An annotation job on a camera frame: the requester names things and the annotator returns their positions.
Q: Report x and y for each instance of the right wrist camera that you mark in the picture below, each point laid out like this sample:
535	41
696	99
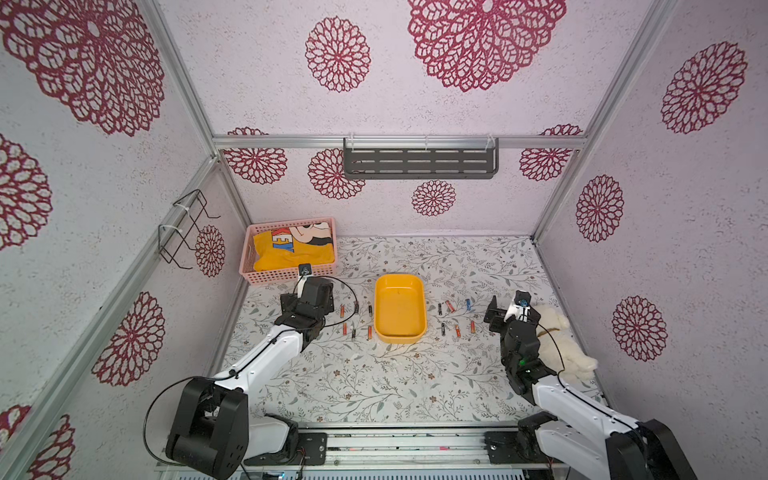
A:
520	307

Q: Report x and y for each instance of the pink plastic basket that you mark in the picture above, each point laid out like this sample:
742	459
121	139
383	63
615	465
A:
249	256

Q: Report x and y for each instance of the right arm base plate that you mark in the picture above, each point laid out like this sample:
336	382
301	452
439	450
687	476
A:
513	447

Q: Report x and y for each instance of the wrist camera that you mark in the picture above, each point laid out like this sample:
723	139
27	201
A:
520	307
305	271

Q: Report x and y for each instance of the white plush toy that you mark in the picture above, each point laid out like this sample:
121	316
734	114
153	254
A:
559	349

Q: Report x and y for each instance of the black wire wall rack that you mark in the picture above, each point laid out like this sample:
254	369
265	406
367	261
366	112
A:
172	237

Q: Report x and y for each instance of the yellow plastic storage box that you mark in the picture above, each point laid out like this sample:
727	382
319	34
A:
400	313

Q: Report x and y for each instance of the grey wall shelf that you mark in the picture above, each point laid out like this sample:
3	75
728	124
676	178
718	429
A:
425	162

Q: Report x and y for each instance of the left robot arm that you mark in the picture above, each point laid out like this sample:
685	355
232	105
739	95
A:
212	431

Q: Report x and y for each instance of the yellow printed cloth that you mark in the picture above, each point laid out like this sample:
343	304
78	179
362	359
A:
288	247

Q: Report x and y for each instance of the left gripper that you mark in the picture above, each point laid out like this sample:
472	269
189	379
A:
288	304

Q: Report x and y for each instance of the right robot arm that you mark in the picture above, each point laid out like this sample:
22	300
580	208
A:
589	437

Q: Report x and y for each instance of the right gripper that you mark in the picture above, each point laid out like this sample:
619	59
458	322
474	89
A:
498	314

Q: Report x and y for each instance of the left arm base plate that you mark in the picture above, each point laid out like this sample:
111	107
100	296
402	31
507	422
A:
307	449

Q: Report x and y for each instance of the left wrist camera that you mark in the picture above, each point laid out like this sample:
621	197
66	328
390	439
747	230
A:
305	271

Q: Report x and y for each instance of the aluminium front rail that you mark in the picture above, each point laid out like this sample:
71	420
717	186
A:
395	447

